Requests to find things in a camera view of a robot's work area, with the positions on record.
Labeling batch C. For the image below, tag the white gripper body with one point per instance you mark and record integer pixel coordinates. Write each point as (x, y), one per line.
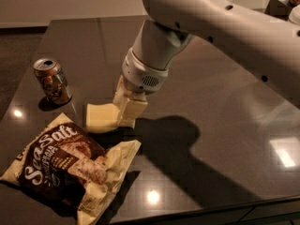
(141, 73)

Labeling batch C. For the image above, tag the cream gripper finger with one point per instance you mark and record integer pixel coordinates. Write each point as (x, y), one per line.
(121, 92)
(129, 111)

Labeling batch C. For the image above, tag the yellow sponge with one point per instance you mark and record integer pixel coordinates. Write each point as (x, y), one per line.
(101, 118)

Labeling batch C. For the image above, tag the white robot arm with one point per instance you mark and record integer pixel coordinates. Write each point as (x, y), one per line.
(263, 45)

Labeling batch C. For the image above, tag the brown sea salt chip bag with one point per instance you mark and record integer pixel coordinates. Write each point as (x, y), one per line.
(64, 165)

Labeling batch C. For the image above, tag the brown soda can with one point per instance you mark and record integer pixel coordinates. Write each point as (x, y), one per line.
(52, 80)

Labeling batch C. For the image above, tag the dark box in background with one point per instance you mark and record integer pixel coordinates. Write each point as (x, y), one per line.
(278, 8)

